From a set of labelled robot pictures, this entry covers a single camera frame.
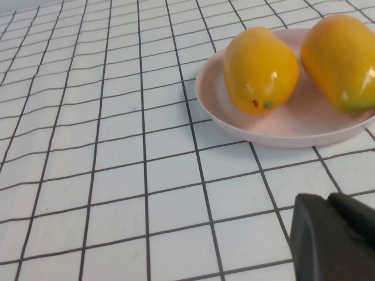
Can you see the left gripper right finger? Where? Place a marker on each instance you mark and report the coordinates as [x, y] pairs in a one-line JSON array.
[[354, 213]]

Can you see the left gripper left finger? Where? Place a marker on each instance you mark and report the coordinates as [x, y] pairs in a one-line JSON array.
[[322, 251]]

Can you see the orange toy mango red blush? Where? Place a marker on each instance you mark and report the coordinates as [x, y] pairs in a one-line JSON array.
[[337, 58]]

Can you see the yellow-orange toy mango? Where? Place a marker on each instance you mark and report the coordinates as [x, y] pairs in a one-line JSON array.
[[257, 73]]

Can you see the pink round plate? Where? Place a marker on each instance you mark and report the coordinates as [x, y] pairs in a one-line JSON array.
[[293, 128]]

